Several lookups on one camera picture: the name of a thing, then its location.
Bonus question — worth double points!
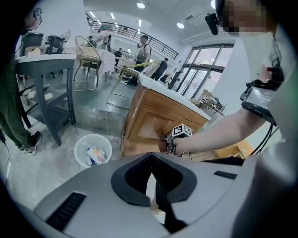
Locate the glass entrance doors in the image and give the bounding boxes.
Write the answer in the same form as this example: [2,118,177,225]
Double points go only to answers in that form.
[173,43,235,98]

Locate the black head camera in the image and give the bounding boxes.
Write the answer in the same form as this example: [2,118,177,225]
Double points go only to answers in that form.
[204,12,220,36]

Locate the slim black faucet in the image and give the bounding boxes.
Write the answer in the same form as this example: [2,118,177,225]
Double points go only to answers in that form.
[169,71,182,90]

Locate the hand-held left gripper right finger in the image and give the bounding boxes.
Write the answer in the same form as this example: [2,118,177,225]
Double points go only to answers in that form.
[151,152,251,238]

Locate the person's head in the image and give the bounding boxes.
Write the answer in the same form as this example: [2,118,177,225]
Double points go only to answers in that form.
[215,0,279,37]

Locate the black display cable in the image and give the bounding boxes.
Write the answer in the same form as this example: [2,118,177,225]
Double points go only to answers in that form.
[251,123,280,156]

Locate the gold chair white round seat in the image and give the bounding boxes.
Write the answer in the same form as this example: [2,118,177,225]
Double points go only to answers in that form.
[106,59,163,110]

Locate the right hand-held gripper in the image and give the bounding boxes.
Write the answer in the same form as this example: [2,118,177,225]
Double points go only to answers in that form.
[159,123,193,156]

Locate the white frame rack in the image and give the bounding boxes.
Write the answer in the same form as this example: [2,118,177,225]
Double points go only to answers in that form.
[190,89,228,117]

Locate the small white sink top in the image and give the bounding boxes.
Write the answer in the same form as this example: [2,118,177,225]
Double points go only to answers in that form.
[15,53,77,64]

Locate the black balcony railing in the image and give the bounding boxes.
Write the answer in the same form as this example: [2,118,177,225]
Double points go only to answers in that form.
[86,13,180,61]

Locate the person's black shorts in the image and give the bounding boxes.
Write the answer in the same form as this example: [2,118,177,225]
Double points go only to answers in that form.
[202,155,245,166]

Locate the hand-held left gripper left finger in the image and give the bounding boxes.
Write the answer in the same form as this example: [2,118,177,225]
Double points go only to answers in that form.
[34,152,169,238]

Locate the person's white t-shirt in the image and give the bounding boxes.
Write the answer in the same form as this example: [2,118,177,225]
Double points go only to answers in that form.
[235,23,298,159]

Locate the small cardboard box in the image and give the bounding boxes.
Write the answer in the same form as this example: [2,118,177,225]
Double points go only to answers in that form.
[25,46,45,57]

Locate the yellow wooden board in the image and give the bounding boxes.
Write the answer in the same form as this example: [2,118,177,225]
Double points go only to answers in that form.
[213,139,256,161]

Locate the gold wire chair patterned cushion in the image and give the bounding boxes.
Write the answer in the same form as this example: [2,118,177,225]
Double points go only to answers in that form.
[74,35,103,92]

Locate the white ceramic sink top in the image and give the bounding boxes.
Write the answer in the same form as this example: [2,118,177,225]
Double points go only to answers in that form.
[138,72,212,121]

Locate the blocky black faucet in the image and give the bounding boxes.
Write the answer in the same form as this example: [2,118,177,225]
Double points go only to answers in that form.
[45,34,65,56]

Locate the white mesh wastebasket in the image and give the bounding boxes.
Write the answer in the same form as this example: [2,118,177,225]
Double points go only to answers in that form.
[74,134,113,169]

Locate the white and orange carton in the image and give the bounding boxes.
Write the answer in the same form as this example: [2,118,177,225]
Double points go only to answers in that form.
[85,145,107,166]

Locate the table with white tablecloth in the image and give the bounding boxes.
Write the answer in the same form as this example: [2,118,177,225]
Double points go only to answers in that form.
[93,47,117,81]

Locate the wooden vanity cabinet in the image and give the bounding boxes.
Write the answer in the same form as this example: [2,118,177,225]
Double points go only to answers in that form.
[120,78,211,161]

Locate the person's right forearm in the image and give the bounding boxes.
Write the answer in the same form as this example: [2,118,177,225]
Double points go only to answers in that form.
[173,106,257,155]

